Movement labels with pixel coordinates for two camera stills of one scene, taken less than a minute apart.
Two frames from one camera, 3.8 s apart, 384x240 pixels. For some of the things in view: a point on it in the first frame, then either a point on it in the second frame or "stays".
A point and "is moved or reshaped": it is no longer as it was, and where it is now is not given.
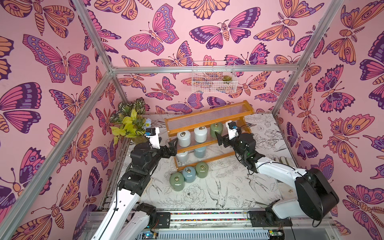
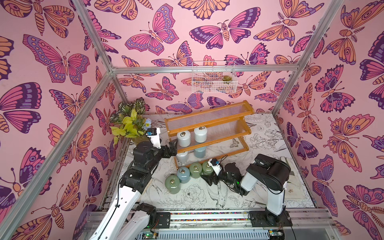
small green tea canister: [216, 127] -> [207, 170]
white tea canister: [200, 134] stays
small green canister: [202, 169] is moved or reshaped
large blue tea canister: [189, 174] -> [183, 174]
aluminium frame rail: [13, 218] stays
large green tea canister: [177, 180] is moved or reshaped
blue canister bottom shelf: [200, 152] stays
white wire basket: [214, 77] stays
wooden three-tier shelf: [208, 135] stays
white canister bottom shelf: [183, 157] stays
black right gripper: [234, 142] -> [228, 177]
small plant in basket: [227, 78] stays
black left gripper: [166, 154] stays
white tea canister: [184, 138] stays
